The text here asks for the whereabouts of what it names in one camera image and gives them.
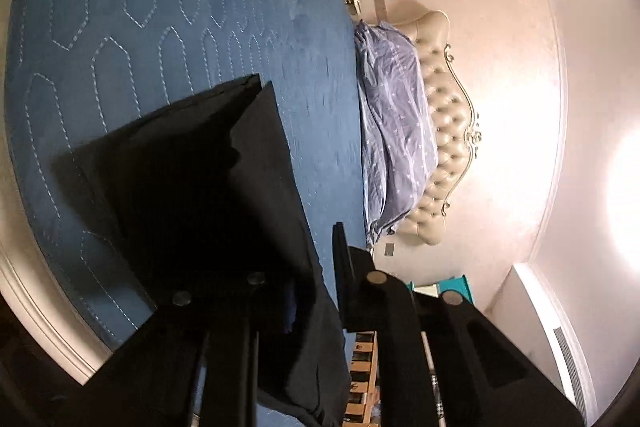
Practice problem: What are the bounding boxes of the cream tufted headboard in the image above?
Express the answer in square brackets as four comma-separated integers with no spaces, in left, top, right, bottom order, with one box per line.
[398,11,482,246]

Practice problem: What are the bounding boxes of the wooden crib railing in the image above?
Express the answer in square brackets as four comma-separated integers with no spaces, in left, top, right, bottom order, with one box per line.
[343,332,380,426]

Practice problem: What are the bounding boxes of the black pants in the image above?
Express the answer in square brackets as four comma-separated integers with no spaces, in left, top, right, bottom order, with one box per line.
[52,75,350,426]

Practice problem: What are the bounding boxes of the blue quilted mattress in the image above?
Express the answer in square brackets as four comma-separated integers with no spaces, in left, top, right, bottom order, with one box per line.
[3,0,364,367]

